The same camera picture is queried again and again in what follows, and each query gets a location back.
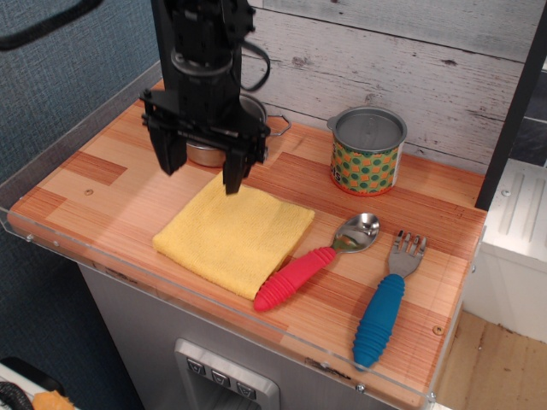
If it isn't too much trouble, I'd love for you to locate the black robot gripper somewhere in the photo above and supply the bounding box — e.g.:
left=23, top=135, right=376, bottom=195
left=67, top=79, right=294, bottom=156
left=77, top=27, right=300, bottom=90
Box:
left=139, top=64, right=270, bottom=195

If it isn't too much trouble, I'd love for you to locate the yellow rag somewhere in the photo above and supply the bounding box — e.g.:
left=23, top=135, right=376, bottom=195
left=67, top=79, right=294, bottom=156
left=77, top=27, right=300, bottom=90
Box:
left=152, top=174, right=315, bottom=301

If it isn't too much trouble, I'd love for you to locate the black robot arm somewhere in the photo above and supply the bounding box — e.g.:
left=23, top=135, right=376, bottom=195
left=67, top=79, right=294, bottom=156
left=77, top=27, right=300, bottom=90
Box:
left=140, top=1, right=270, bottom=195

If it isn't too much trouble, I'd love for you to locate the small steel pot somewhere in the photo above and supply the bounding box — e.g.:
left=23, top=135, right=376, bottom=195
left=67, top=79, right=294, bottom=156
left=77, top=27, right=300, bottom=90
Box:
left=186, top=94, right=292, bottom=167

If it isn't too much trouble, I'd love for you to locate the patterned tin can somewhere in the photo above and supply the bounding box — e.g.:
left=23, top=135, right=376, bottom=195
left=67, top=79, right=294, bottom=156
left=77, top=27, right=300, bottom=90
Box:
left=327, top=107, right=407, bottom=196

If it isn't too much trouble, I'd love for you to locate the grey toy fridge cabinet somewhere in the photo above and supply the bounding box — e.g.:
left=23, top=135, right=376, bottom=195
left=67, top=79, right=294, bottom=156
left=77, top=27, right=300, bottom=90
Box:
left=79, top=266, right=388, bottom=409

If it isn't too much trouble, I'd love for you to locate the clear acrylic table guard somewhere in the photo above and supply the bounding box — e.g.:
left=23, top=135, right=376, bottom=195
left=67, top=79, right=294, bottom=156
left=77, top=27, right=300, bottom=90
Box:
left=1, top=67, right=485, bottom=409

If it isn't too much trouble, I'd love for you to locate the silver dispenser button panel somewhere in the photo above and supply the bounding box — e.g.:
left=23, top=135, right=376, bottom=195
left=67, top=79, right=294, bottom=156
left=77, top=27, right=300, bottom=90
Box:
left=174, top=338, right=280, bottom=409

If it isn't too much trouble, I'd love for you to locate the orange object at corner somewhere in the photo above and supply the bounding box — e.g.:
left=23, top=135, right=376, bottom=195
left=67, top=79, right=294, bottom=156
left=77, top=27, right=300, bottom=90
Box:
left=32, top=390, right=76, bottom=410

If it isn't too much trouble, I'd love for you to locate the white toy appliance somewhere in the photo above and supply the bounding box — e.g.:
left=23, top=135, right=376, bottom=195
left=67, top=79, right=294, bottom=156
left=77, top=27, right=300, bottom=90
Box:
left=463, top=159, right=546, bottom=342

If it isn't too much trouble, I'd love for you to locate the black left frame post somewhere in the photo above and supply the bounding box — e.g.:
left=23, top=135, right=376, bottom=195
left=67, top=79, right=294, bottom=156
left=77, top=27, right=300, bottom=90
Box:
left=150, top=0, right=178, bottom=90

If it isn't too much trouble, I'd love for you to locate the black frame post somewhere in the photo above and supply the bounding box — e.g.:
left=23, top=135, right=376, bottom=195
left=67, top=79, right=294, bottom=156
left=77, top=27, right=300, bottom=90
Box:
left=475, top=4, right=546, bottom=211
left=150, top=0, right=178, bottom=90

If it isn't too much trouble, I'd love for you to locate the red handled spoon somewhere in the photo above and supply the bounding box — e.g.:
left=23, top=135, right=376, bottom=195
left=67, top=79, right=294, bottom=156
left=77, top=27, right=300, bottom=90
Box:
left=253, top=213, right=380, bottom=312

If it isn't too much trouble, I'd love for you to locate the blue handled fork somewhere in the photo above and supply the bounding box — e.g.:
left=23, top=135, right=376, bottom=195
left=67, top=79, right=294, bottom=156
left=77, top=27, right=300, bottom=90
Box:
left=352, top=231, right=427, bottom=367

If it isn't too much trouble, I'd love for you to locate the black right frame post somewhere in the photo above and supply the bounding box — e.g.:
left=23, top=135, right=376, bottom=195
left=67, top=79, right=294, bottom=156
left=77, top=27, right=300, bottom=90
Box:
left=475, top=4, right=546, bottom=211

